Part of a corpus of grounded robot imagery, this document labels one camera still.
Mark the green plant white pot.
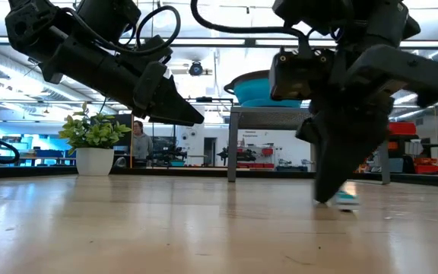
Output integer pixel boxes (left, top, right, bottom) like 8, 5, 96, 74
58, 101, 133, 177

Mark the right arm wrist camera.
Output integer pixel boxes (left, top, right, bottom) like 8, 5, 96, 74
268, 48, 336, 102

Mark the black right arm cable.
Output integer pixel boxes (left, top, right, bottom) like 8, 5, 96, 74
190, 0, 308, 53

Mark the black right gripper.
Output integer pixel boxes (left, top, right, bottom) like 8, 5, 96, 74
294, 43, 438, 205

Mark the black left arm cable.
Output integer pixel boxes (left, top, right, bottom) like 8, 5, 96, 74
134, 5, 182, 54

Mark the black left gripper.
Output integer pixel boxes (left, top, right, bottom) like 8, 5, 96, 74
40, 34, 205, 127

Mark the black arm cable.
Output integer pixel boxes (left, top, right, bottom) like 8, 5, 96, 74
190, 0, 308, 53
134, 5, 182, 54

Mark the black overhead camera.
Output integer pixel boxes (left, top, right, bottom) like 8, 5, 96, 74
188, 59, 205, 78

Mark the teal white patterned knife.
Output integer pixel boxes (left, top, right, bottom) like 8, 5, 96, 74
331, 189, 360, 212

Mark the blue grey collapsible colander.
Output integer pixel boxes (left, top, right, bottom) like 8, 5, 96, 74
223, 69, 304, 109

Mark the red plastic storage bin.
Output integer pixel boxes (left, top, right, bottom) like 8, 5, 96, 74
414, 158, 438, 175
388, 121, 417, 136

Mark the person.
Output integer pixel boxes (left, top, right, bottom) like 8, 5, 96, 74
132, 119, 154, 161

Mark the grey perforated metal stand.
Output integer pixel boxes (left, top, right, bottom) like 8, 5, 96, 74
226, 106, 392, 186

